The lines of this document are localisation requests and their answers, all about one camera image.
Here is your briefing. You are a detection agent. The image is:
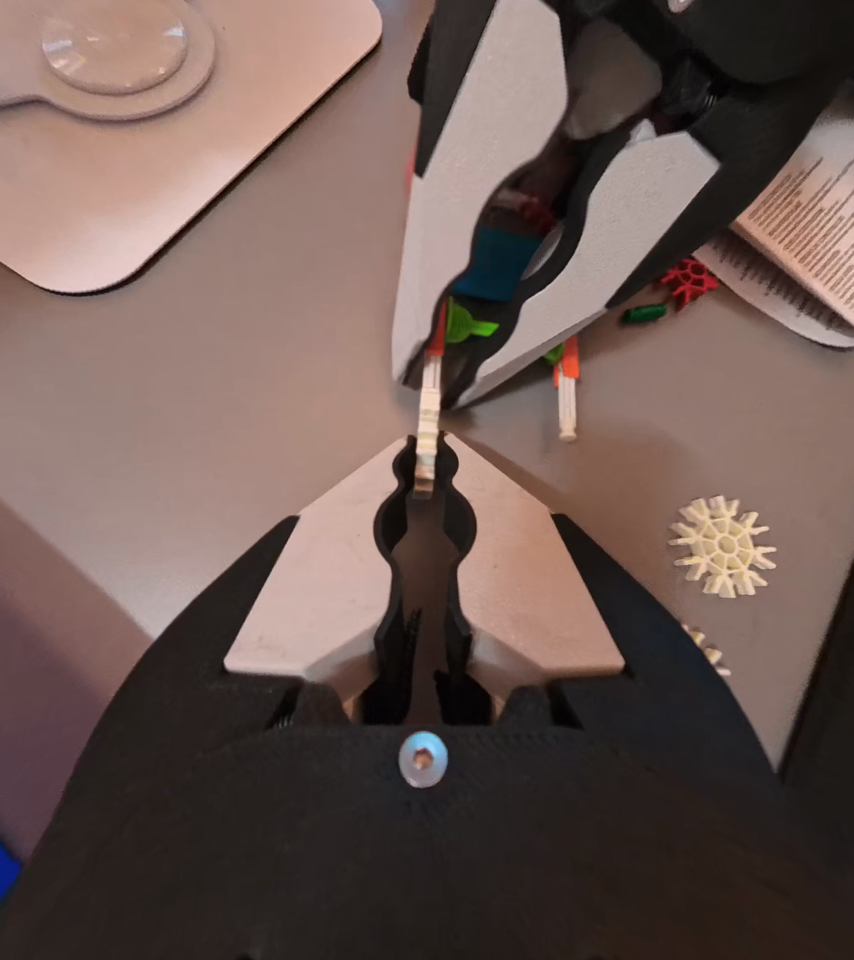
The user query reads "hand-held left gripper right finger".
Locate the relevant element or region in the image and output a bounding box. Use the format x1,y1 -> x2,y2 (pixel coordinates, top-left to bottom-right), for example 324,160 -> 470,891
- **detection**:
436,431 -> 627,723

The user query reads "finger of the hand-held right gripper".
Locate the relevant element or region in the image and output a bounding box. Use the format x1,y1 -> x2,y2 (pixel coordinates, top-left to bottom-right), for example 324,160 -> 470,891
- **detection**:
445,129 -> 722,411
391,0 -> 571,387

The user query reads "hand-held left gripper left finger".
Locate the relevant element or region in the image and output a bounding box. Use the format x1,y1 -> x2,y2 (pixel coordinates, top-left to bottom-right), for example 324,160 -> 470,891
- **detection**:
224,437 -> 415,725

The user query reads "white snowflake connector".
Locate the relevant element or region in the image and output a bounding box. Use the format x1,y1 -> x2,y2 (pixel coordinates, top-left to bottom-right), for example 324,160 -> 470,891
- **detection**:
667,495 -> 779,600
415,391 -> 445,501
680,622 -> 733,679

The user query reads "lime green spool rod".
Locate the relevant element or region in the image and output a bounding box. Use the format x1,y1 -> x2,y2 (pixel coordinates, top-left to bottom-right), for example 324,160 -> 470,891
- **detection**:
444,294 -> 566,368

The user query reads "white instruction booklet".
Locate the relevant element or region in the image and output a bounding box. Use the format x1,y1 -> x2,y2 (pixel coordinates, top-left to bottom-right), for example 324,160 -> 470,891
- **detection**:
691,118 -> 854,351

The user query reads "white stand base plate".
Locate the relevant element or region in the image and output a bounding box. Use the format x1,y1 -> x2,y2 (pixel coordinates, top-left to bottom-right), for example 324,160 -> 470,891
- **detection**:
0,0 -> 385,295

